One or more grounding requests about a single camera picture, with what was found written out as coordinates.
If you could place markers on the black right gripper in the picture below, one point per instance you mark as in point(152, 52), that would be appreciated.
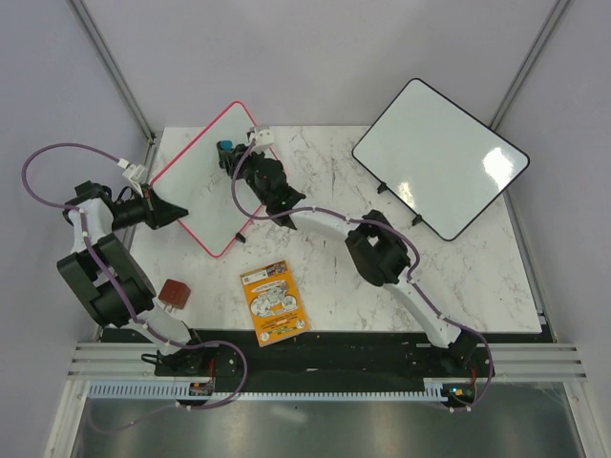
point(231, 157)

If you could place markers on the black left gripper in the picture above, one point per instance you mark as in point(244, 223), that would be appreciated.
point(159, 213)

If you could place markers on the blue whiteboard eraser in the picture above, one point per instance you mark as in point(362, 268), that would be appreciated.
point(225, 145)

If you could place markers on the pink framed whiteboard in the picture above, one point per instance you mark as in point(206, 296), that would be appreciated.
point(187, 173)

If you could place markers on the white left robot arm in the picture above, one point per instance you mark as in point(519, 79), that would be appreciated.
point(104, 276)

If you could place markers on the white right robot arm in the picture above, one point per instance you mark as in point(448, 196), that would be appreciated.
point(381, 255)

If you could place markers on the black framed whiteboard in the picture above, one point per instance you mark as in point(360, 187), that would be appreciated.
point(443, 163)

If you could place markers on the red-brown plug adapter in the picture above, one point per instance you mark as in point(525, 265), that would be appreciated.
point(174, 294)

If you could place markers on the orange booklet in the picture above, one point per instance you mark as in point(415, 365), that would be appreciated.
point(274, 302)

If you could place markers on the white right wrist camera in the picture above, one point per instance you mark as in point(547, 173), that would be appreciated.
point(260, 137)

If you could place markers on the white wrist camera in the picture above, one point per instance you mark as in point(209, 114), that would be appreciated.
point(260, 137)
point(135, 174)

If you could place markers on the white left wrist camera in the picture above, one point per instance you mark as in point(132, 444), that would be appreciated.
point(135, 174)

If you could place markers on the aluminium rail frame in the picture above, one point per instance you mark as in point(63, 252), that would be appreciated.
point(471, 392)

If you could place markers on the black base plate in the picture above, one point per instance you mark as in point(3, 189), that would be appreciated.
point(313, 359)

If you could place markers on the white cable duct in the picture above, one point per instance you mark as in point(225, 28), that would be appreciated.
point(195, 391)

